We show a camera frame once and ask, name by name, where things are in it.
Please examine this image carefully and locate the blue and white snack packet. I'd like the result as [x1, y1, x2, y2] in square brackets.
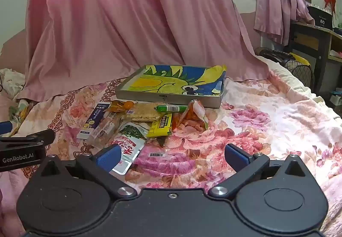
[77, 102, 111, 140]

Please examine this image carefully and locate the orange ball snack packet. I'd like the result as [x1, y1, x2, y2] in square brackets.
[108, 100, 135, 115]

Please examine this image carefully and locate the grey box with painted lining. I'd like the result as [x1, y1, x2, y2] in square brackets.
[115, 64, 227, 109]

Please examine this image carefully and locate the floral pink blanket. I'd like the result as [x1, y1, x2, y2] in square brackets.
[0, 67, 342, 237]

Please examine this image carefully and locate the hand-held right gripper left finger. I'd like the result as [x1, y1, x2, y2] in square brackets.
[33, 144, 137, 197]

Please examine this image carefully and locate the clear packet of dark snack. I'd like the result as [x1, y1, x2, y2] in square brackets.
[146, 137, 177, 161]

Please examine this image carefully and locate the black box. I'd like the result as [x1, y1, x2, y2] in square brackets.
[307, 5, 334, 31]

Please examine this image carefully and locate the lilac hanging curtain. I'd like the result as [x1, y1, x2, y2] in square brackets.
[253, 0, 316, 45]

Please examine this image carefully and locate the white green red snack packet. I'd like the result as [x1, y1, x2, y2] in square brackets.
[109, 122, 150, 175]

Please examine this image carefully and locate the small white blue box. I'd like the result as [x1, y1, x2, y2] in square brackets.
[329, 88, 342, 107]

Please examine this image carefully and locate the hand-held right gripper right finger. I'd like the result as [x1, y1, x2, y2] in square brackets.
[209, 143, 310, 197]

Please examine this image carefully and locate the clear packet of brown sticks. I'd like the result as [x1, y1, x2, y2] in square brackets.
[87, 111, 126, 148]

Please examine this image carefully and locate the wooden desk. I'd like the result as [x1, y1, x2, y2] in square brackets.
[287, 20, 342, 93]

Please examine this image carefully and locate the white crumpled cloth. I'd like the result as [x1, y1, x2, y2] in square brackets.
[0, 68, 27, 99]

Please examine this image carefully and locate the black electric fan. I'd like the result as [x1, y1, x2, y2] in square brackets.
[254, 47, 316, 93]

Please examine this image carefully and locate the rice crisp clear packet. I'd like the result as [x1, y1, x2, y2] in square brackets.
[125, 102, 167, 123]

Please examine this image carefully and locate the yellow snack packet black label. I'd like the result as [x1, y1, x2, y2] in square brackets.
[146, 113, 174, 138]

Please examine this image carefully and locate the orange red snack bag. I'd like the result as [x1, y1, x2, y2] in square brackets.
[174, 99, 209, 133]

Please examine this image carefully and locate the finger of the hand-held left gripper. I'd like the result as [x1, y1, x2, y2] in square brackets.
[0, 129, 56, 150]
[0, 120, 13, 138]

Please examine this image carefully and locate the green sausage stick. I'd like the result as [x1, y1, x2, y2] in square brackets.
[156, 104, 189, 113]

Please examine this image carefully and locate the large pink curtain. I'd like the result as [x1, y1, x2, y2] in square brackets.
[16, 0, 270, 102]

